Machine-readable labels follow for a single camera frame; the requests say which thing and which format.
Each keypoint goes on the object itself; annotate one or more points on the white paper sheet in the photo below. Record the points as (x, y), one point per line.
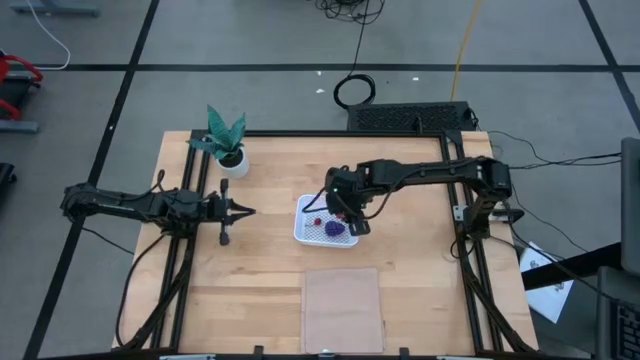
(547, 300)

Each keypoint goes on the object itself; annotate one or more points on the black table clamp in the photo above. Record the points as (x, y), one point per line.
(404, 352)
(258, 351)

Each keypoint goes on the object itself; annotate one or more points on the black beam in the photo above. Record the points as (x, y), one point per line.
(570, 267)

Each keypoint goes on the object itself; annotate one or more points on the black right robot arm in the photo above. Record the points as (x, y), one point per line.
(430, 172)

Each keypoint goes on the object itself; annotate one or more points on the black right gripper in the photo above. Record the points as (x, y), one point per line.
(345, 192)

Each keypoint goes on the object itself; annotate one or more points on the grey cabinet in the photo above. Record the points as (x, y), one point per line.
(631, 200)

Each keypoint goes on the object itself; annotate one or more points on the artificial plant in white pot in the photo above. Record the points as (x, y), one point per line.
(235, 165)

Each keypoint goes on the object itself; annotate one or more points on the white perforated plastic basket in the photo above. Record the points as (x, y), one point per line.
(310, 237)

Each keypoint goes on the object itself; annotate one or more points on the red and black cart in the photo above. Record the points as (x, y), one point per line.
(15, 92)

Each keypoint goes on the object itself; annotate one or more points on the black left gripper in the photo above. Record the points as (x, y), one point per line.
(217, 210)

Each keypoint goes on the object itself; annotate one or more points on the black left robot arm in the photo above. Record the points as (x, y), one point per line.
(125, 205)

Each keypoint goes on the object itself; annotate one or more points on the purple toy grape bunch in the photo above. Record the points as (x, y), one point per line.
(334, 229)

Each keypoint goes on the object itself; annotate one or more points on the red toy strawberry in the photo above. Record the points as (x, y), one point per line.
(341, 216)

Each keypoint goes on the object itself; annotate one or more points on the translucent pinkish container lid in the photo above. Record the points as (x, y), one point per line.
(342, 310)

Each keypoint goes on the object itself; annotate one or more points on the dark grey equipment case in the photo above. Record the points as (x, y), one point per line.
(620, 300)

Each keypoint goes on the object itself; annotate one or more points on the grey metal floor foot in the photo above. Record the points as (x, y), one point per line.
(60, 9)

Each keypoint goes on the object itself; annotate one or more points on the red toy cherry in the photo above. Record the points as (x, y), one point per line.
(317, 221)

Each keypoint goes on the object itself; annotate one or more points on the black aluminium table frame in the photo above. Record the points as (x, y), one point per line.
(400, 133)

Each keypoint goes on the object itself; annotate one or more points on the black perforated equipment case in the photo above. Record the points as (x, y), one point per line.
(410, 117)

